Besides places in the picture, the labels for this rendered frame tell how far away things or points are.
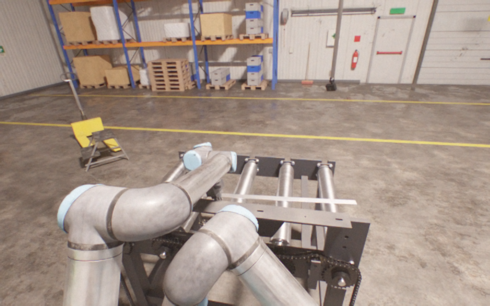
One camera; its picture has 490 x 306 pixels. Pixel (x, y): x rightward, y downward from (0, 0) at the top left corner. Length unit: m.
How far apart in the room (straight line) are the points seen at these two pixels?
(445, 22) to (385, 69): 2.08
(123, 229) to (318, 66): 9.68
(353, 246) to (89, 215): 1.05
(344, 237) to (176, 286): 0.81
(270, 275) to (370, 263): 2.01
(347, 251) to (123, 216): 1.00
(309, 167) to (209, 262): 1.59
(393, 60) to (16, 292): 10.55
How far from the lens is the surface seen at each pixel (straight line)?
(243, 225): 0.66
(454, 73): 11.25
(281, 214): 1.12
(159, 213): 0.57
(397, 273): 2.65
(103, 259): 0.64
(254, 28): 8.56
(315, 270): 1.27
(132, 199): 0.57
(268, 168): 2.10
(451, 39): 10.98
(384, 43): 10.25
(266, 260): 0.67
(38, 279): 3.01
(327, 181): 1.84
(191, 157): 1.08
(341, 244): 1.26
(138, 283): 1.88
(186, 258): 0.61
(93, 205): 0.61
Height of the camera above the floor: 1.90
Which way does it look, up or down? 27 degrees down
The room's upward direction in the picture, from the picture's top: 2 degrees counter-clockwise
